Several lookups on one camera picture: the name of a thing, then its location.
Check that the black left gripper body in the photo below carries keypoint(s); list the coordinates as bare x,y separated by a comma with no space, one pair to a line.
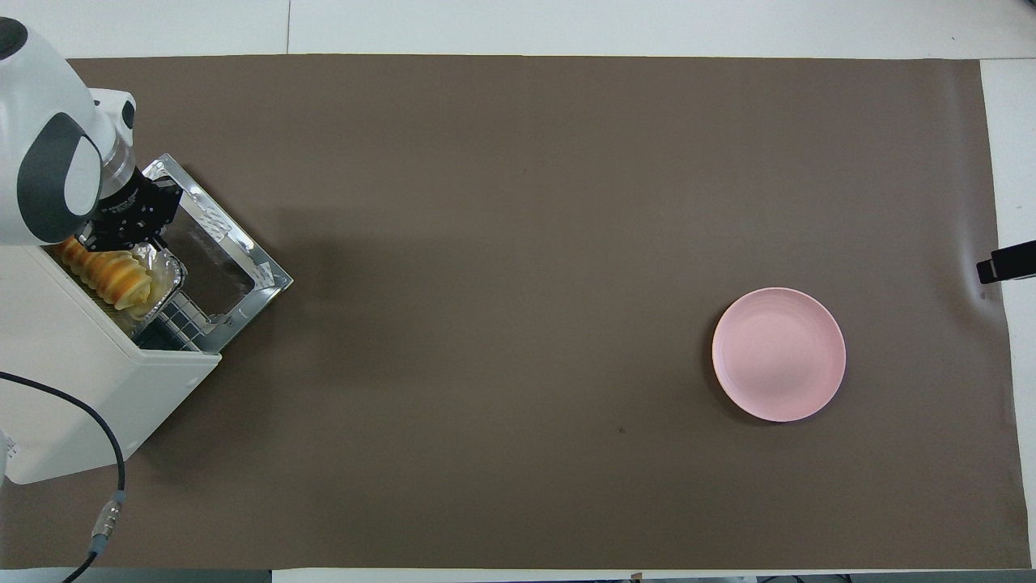
133,209

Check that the yellow spiral bread loaf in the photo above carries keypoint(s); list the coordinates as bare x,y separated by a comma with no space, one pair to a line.
113,275

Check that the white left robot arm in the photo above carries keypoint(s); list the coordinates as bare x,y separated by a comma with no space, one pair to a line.
40,105

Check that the glass oven door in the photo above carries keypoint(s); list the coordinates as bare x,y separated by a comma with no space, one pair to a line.
235,259

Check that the metal oven rack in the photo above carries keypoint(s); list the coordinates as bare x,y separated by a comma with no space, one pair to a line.
182,324

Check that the cream toaster oven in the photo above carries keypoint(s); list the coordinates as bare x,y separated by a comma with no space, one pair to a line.
73,397

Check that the pink round plate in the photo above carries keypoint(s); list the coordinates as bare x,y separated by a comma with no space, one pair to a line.
777,356

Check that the brown table mat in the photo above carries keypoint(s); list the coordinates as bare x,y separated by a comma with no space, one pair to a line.
486,283

